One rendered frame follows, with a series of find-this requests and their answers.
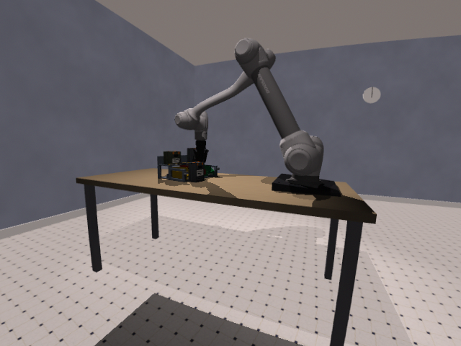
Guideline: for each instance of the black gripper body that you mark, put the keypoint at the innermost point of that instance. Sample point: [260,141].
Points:
[202,145]

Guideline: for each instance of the dark grey bin shelf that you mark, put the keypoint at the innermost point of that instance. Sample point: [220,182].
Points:
[160,160]

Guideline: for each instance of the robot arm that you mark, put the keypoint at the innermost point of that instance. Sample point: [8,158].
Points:
[303,157]

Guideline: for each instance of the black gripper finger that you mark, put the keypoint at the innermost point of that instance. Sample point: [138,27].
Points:
[203,156]
[197,154]

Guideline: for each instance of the yellow open bin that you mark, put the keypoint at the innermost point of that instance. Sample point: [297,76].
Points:
[177,174]

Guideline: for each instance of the green open bin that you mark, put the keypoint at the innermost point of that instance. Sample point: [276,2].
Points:
[208,171]

